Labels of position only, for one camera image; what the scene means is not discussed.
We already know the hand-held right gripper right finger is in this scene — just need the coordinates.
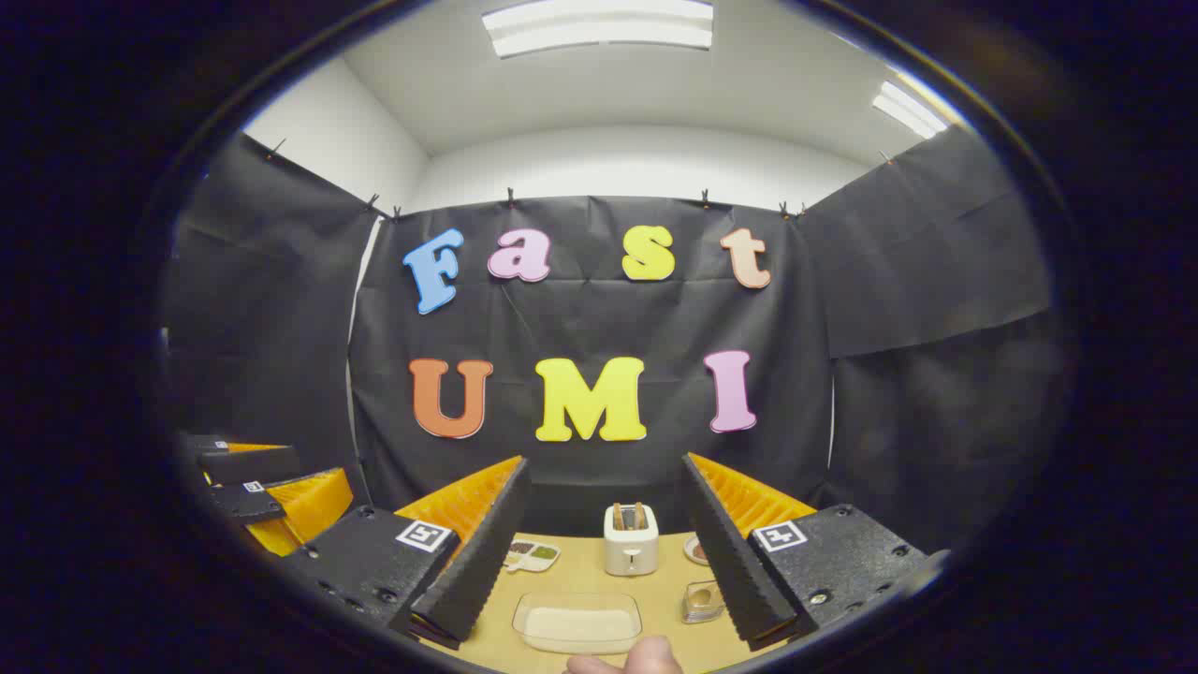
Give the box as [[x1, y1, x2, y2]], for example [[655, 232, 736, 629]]
[[680, 453, 946, 653]]

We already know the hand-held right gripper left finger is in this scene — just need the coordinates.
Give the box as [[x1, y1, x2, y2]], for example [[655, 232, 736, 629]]
[[279, 456, 533, 652]]

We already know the clear glass chopstick holder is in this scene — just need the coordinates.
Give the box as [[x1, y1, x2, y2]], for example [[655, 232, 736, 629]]
[[681, 580, 726, 624]]

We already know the clear rice container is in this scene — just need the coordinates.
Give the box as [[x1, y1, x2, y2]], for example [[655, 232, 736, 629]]
[[512, 592, 644, 655]]

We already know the white divided dish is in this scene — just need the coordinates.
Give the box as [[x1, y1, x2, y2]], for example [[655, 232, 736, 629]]
[[504, 540, 561, 573]]

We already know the white toaster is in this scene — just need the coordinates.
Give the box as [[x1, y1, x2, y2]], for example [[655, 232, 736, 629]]
[[604, 503, 659, 578]]

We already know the black backdrop cloth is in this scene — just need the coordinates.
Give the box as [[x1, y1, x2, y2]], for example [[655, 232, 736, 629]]
[[164, 126, 1068, 553]]

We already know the long ceiling light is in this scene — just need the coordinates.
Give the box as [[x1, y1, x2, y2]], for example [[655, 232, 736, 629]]
[[872, 81, 951, 139], [482, 0, 714, 59]]

